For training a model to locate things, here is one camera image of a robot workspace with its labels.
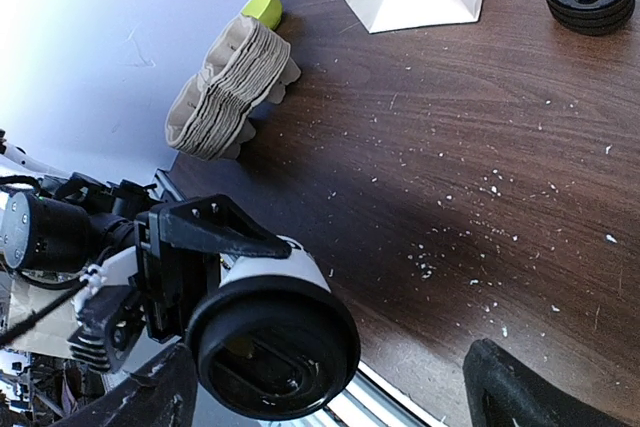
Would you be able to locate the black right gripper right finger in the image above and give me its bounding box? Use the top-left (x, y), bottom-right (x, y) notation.
top-left (463, 338), bottom-right (635, 426)

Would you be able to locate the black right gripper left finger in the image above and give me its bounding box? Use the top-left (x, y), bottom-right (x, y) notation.
top-left (56, 343), bottom-right (198, 427)

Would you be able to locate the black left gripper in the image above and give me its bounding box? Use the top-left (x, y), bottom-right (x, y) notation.
top-left (1, 174), bottom-right (292, 372)

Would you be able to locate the black plastic cup lid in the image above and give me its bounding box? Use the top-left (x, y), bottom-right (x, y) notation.
top-left (184, 276), bottom-right (361, 421)

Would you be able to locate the cardboard cup carrier stack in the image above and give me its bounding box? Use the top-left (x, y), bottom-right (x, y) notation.
top-left (165, 14), bottom-right (301, 161)

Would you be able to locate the white paper coffee cup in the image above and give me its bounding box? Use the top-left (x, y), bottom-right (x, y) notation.
top-left (220, 236), bottom-right (331, 292)

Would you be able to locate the green plastic bowl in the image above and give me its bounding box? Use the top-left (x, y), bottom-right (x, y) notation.
top-left (241, 0), bottom-right (284, 31)

